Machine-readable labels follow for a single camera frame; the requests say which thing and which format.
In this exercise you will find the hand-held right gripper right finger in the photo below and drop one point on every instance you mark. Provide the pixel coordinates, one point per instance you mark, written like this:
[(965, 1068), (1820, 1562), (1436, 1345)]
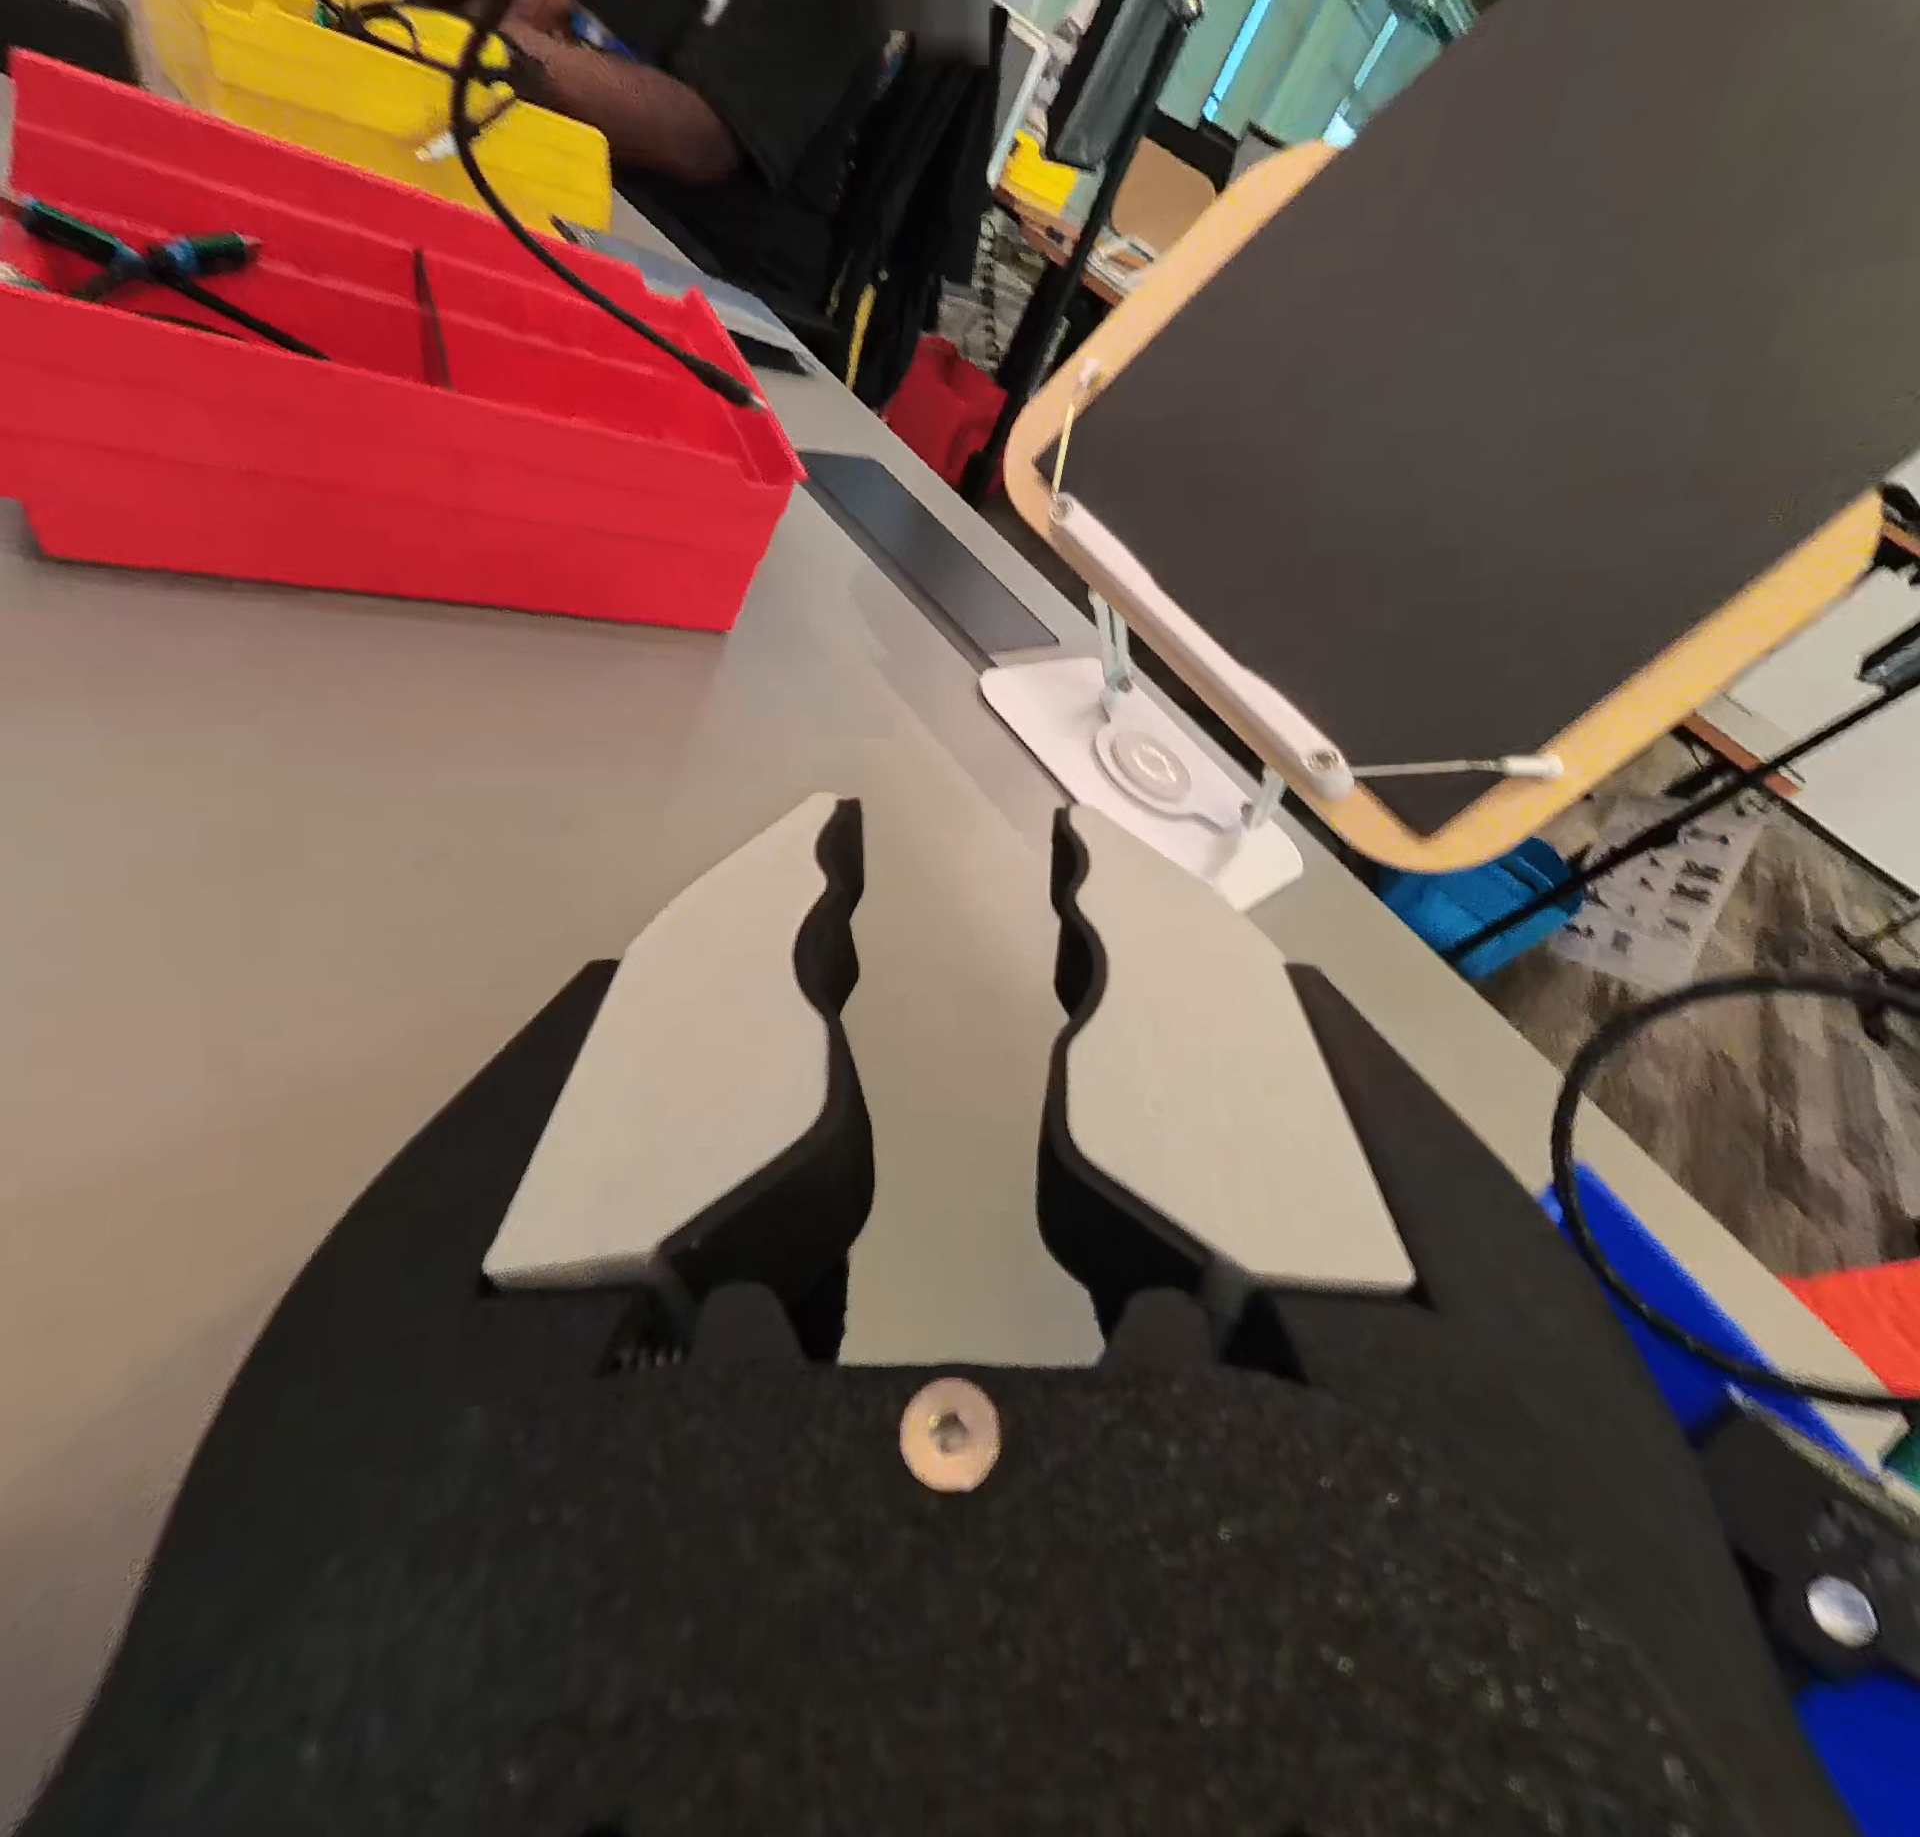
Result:
[(1231, 1117)]

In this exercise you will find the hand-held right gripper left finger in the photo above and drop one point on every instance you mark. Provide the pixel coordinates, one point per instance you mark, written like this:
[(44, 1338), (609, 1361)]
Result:
[(676, 1117)]

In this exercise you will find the blue plastic bin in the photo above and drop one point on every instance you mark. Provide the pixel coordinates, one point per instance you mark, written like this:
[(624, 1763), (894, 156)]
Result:
[(1681, 1298)]

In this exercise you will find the red plastic bin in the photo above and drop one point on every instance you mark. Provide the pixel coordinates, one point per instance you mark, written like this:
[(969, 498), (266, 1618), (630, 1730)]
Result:
[(391, 504)]

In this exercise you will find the black usb hub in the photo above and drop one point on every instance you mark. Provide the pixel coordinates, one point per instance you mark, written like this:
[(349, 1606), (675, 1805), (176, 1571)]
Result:
[(1801, 1537)]

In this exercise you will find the orange floor marker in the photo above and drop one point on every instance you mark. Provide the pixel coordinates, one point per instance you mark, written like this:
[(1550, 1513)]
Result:
[(1860, 1321)]

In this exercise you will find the tablet stand with dark board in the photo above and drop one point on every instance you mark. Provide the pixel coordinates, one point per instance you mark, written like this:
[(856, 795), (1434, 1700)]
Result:
[(1501, 368)]

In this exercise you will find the yellow plastic bin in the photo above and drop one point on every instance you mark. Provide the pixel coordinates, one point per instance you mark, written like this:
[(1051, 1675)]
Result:
[(301, 82)]

